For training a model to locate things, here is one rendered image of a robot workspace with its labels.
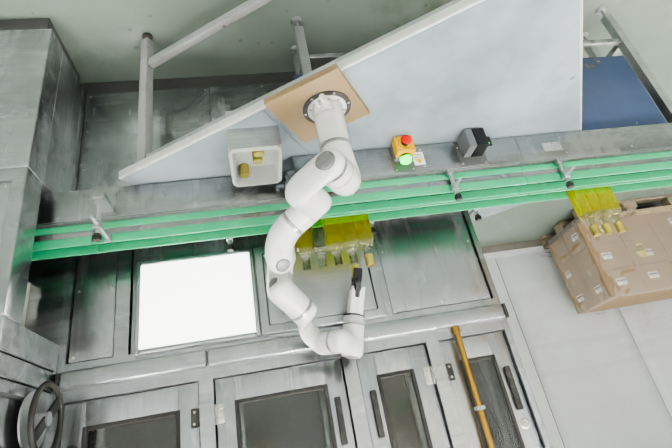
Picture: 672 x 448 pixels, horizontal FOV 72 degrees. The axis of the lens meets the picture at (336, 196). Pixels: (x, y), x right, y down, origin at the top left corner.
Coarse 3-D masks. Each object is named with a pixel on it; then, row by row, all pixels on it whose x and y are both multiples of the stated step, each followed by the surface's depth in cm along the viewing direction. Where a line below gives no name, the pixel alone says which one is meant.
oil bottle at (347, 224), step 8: (344, 216) 175; (352, 216) 175; (344, 224) 173; (352, 224) 174; (344, 232) 171; (352, 232) 172; (344, 240) 170; (352, 240) 170; (344, 248) 171; (352, 248) 170
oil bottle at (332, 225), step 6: (324, 222) 173; (330, 222) 173; (336, 222) 173; (330, 228) 171; (336, 228) 172; (330, 234) 170; (336, 234) 170; (330, 240) 169; (336, 240) 169; (342, 240) 170; (330, 246) 168; (336, 246) 168; (342, 246) 169; (330, 252) 170
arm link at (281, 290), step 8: (272, 272) 146; (288, 272) 146; (272, 280) 141; (280, 280) 139; (288, 280) 140; (272, 288) 138; (280, 288) 137; (288, 288) 138; (296, 288) 141; (272, 296) 138; (280, 296) 137; (288, 296) 138; (296, 296) 139; (304, 296) 142; (280, 304) 139; (288, 304) 138; (296, 304) 139; (304, 304) 141; (288, 312) 140; (296, 312) 140
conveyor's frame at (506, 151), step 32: (608, 128) 194; (640, 128) 196; (384, 160) 174; (416, 160) 175; (448, 160) 177; (512, 160) 180; (544, 160) 182; (64, 192) 164; (96, 192) 166; (128, 192) 167; (160, 192) 168; (192, 192) 170; (224, 192) 171; (256, 192) 172; (64, 224) 160
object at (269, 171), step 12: (228, 156) 150; (240, 156) 163; (264, 156) 165; (276, 156) 160; (252, 168) 169; (264, 168) 170; (276, 168) 168; (240, 180) 167; (252, 180) 167; (264, 180) 168; (276, 180) 168
